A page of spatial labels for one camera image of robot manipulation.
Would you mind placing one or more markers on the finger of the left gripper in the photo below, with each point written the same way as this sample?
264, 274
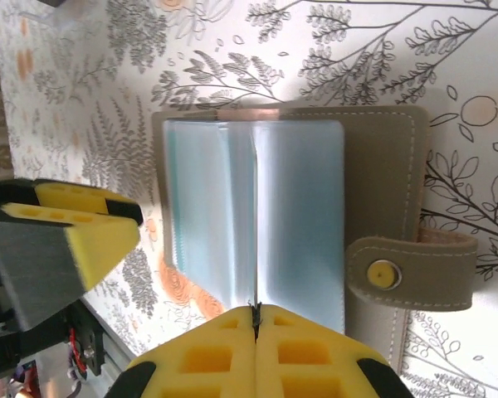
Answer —
66, 199
45, 265

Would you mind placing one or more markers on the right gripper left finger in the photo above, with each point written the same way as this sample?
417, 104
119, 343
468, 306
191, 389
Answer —
207, 356

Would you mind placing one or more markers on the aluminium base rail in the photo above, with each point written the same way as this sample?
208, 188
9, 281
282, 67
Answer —
116, 346

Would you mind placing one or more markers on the pale blue card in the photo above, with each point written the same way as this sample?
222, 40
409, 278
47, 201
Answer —
303, 228

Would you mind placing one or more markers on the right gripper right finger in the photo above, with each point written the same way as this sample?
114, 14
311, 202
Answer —
307, 356

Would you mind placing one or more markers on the taupe leather card holder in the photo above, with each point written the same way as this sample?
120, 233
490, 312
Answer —
382, 166

